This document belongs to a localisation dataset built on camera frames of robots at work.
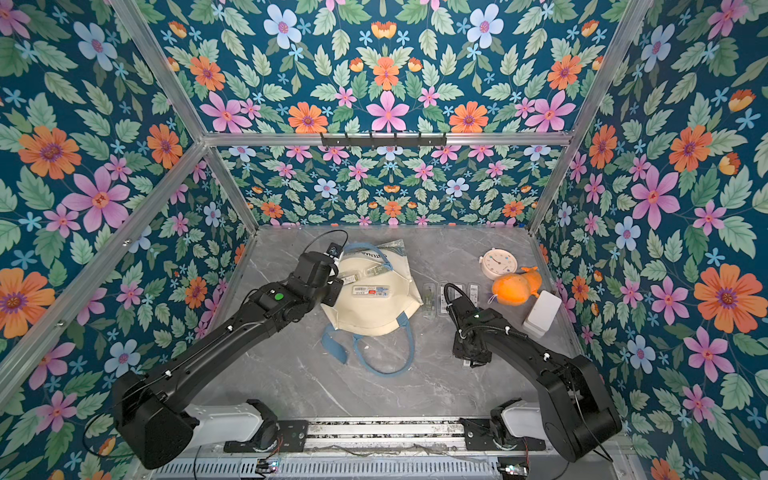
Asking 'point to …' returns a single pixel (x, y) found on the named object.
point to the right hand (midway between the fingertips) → (470, 351)
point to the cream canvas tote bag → (378, 291)
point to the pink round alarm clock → (497, 261)
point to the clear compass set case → (429, 299)
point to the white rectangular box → (542, 313)
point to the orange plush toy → (516, 289)
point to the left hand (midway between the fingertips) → (336, 276)
